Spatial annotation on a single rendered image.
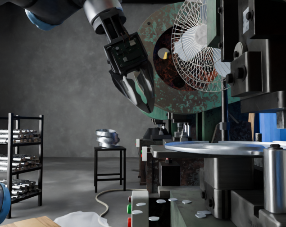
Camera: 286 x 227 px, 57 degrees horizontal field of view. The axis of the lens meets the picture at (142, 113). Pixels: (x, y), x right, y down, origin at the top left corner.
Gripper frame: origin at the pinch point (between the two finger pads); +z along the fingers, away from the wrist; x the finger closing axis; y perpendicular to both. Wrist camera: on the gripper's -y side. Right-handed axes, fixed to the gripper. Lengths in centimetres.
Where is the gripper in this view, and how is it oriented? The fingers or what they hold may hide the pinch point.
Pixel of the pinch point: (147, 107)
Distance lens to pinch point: 56.4
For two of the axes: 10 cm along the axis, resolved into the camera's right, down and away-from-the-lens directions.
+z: 4.2, 9.1, -0.3
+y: 0.6, -0.6, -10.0
